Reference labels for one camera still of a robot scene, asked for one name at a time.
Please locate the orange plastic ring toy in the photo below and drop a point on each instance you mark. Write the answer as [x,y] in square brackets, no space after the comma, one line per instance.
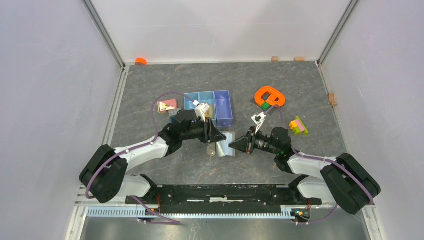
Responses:
[269,95]

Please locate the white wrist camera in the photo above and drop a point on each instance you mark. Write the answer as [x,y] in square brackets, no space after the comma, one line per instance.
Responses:
[201,109]
[258,119]

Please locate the clear plastic block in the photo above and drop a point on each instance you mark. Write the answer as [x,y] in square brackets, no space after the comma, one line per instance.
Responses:
[174,112]

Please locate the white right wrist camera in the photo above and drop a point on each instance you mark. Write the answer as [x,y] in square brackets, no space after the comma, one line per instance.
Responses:
[258,119]

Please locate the light blue left drawer box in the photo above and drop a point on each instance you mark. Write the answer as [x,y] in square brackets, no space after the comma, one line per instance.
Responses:
[188,102]

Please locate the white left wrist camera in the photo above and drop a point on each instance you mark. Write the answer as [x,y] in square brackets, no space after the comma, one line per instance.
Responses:
[201,109]

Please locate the colourful building block stack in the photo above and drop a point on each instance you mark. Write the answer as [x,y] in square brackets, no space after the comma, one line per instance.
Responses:
[298,127]

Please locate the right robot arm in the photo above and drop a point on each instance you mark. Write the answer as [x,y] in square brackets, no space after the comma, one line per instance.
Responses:
[341,180]

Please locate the light blue drawer box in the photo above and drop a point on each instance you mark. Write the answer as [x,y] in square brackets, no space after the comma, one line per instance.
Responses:
[209,98]
[188,102]

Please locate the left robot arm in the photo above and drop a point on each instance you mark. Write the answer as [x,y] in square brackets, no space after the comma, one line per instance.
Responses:
[105,177]

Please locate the green block on black plate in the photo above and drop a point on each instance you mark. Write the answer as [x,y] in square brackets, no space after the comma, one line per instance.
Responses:
[265,107]

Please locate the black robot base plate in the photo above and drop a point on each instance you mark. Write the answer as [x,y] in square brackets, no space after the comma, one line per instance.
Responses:
[224,198]

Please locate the orange cap at wall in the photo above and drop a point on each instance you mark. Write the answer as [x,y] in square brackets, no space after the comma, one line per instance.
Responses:
[140,61]

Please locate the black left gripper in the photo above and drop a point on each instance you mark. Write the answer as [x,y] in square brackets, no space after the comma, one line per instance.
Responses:
[213,134]

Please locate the wooden arch piece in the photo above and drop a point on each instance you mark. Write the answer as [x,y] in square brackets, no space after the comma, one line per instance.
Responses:
[332,99]

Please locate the light blue middle drawer box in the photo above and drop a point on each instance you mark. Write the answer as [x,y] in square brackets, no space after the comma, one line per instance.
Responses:
[209,98]

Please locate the purple plastic drawer box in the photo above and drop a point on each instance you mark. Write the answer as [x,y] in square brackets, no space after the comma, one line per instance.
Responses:
[223,108]

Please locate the pink card box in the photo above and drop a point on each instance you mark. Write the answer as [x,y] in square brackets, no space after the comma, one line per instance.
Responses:
[164,106]

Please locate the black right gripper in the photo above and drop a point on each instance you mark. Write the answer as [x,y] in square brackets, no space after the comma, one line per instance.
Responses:
[246,144]

